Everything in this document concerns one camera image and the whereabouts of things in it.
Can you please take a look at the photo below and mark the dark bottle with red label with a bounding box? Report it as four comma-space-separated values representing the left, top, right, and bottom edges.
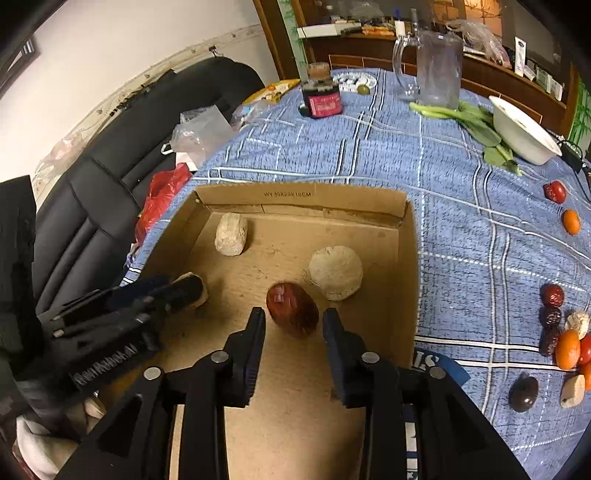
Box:
301, 62, 345, 120

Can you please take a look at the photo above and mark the beige rough lump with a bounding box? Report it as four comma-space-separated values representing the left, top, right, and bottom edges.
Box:
215, 212, 249, 256
173, 272, 209, 309
560, 374, 586, 408
308, 246, 364, 302
566, 310, 591, 340

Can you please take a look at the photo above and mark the black adapter with cable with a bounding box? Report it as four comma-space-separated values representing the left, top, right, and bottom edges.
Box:
556, 138, 591, 199

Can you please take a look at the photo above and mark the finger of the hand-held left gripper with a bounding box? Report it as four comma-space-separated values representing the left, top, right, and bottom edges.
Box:
53, 276, 206, 340
51, 274, 171, 319

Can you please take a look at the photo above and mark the white plastic bag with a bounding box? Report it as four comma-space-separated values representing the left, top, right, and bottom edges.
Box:
161, 142, 199, 172

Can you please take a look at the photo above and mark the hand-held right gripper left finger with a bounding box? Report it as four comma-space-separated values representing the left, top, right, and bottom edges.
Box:
55, 307, 267, 480

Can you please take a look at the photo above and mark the white bowl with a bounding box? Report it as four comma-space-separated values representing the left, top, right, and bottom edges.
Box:
488, 95, 563, 165

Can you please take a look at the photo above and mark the yellow snack packet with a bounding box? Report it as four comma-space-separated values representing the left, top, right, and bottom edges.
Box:
245, 78, 301, 104

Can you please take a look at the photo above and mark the cardboard box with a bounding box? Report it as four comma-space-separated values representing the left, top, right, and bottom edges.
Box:
99, 182, 421, 480

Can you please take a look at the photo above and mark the flat white box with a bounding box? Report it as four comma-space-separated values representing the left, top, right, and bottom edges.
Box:
297, 24, 342, 40

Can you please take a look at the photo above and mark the blue plaid tablecloth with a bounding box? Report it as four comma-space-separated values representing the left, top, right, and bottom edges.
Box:
122, 68, 591, 480

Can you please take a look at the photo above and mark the red plastic bag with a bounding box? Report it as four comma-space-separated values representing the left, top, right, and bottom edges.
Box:
134, 162, 192, 245

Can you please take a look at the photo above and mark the wooden cabinet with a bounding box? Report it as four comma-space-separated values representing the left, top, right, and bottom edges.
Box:
254, 0, 591, 144

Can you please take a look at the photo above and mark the crumpled clear plastic bag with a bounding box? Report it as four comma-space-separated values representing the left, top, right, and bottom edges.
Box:
445, 18, 511, 63

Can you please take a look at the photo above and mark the green leafy vegetable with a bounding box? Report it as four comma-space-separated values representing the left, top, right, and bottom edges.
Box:
409, 100, 525, 177

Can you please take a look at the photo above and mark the large red jujube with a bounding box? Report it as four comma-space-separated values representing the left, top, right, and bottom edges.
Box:
266, 281, 319, 339

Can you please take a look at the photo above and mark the dull dark brown fruit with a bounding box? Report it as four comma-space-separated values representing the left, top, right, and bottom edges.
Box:
509, 375, 540, 413

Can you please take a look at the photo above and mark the white cloth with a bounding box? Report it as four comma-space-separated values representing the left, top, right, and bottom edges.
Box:
16, 397, 107, 478

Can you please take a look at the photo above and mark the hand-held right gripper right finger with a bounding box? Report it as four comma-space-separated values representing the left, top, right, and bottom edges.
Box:
322, 308, 532, 480

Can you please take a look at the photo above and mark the black leather sofa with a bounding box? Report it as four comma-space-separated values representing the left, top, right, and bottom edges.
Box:
32, 60, 266, 319

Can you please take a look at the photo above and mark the glass pitcher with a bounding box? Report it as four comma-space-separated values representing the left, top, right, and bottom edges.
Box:
392, 9, 464, 109

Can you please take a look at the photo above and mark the white and blue carton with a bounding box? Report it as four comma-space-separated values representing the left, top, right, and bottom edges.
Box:
513, 36, 529, 77

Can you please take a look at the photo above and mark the clear plastic wrapper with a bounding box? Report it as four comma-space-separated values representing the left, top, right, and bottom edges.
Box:
231, 99, 278, 130

